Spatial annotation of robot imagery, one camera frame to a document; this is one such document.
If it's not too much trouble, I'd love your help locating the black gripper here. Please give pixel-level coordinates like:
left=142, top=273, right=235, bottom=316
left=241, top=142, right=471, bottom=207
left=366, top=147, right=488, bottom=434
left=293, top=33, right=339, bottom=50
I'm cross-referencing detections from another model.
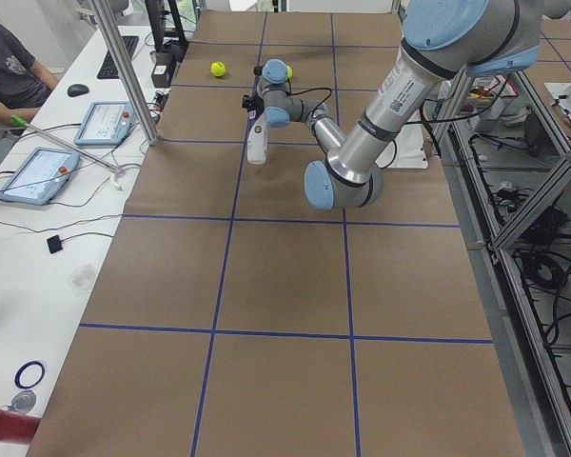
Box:
left=242, top=94, right=265, bottom=119

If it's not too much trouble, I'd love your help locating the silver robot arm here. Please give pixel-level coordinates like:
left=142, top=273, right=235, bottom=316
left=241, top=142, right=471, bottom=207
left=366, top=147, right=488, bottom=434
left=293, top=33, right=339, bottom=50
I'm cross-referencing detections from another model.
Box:
left=242, top=0, right=571, bottom=210

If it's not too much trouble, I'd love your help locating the dark brown box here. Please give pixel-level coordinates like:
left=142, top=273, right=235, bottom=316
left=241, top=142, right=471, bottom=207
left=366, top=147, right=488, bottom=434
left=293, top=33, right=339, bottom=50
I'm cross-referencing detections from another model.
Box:
left=151, top=52, right=176, bottom=89

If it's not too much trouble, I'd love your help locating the upper blue teach pendant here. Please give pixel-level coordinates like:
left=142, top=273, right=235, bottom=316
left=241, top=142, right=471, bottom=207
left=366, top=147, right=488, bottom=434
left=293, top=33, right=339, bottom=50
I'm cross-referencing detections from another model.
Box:
left=74, top=101, right=136, bottom=148

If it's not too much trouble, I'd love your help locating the blue teach pendant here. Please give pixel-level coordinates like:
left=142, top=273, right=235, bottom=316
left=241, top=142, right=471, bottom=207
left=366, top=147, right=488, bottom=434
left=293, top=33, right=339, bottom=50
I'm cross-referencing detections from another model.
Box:
left=74, top=101, right=136, bottom=148
left=0, top=148, right=81, bottom=206

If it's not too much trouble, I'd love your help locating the black keyboard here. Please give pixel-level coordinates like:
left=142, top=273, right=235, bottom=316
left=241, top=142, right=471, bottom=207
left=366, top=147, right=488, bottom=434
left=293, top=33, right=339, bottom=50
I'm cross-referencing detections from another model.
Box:
left=96, top=35, right=140, bottom=80

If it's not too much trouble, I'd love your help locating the black computer mouse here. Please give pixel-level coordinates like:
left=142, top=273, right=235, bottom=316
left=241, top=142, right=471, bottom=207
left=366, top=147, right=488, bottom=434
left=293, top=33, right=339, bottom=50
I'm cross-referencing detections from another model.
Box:
left=67, top=84, right=89, bottom=97

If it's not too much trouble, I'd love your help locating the lower blue teach pendant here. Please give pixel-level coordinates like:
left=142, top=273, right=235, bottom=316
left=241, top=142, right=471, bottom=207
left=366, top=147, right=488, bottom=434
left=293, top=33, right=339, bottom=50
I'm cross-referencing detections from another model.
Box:
left=0, top=148, right=81, bottom=206

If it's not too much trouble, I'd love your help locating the seated person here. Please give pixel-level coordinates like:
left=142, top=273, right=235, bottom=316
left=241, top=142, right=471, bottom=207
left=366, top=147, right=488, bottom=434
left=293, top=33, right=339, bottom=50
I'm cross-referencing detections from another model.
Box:
left=0, top=17, right=60, bottom=144

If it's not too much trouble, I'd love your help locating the small black square pad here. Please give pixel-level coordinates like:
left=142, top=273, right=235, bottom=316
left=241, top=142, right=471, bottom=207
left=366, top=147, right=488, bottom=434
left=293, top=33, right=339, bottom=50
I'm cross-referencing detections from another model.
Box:
left=47, top=235, right=63, bottom=254

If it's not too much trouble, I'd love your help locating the red cylinder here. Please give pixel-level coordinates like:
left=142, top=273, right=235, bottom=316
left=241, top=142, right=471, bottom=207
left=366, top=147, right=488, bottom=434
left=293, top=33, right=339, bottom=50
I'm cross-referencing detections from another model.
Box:
left=0, top=409, right=41, bottom=445

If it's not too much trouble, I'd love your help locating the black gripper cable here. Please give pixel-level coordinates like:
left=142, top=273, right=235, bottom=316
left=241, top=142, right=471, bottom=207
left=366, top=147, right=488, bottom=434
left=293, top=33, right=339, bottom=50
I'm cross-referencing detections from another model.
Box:
left=285, top=80, right=337, bottom=126

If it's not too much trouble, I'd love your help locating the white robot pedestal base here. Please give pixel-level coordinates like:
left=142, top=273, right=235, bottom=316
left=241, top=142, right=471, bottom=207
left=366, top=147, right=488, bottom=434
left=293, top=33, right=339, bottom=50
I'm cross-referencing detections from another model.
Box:
left=377, top=125, right=428, bottom=169

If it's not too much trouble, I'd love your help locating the aluminium frame post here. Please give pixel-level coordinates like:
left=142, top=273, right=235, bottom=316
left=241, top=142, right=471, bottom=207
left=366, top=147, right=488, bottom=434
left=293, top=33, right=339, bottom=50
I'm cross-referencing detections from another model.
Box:
left=89, top=0, right=158, bottom=146

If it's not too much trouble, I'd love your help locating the blue tape ring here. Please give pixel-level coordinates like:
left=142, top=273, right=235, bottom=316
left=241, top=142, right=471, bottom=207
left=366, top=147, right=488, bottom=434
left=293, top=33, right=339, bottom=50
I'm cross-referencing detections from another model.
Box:
left=14, top=360, right=46, bottom=389

